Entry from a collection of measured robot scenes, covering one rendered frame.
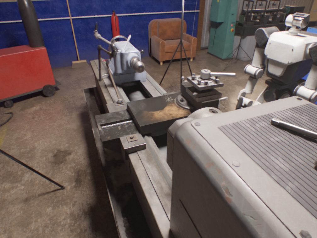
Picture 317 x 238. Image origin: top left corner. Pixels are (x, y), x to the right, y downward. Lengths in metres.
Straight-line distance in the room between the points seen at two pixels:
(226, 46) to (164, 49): 1.56
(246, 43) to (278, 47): 4.04
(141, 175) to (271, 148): 0.72
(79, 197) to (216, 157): 1.81
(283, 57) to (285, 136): 1.06
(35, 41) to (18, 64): 0.44
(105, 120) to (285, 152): 1.14
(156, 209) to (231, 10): 4.91
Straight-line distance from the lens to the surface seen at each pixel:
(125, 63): 1.83
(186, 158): 0.54
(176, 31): 5.42
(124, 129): 1.34
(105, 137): 1.30
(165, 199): 1.01
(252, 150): 0.52
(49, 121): 3.34
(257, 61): 1.83
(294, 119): 0.68
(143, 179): 1.09
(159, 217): 0.97
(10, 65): 3.84
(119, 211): 1.52
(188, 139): 0.54
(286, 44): 1.59
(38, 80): 3.98
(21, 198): 2.40
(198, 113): 0.86
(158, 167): 1.14
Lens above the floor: 1.65
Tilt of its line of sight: 33 degrees down
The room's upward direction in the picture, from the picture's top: straight up
